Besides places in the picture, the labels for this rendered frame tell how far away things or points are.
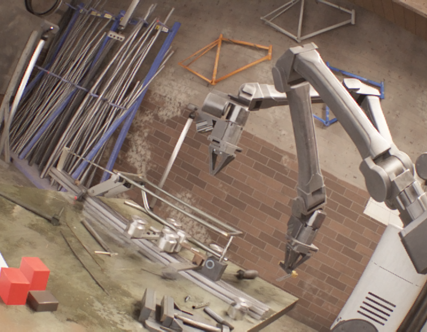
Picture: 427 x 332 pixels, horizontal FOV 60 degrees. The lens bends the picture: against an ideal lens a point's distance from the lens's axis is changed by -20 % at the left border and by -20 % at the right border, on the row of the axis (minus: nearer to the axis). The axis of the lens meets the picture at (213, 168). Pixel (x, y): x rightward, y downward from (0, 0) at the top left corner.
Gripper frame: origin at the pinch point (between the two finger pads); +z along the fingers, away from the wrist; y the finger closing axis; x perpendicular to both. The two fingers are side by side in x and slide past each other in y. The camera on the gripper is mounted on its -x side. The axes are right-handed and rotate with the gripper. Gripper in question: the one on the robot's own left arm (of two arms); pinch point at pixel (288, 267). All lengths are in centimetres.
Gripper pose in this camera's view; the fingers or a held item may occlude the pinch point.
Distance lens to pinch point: 133.1
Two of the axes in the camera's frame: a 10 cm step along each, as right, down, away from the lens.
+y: -8.7, -3.7, -3.2
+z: -4.2, 9.0, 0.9
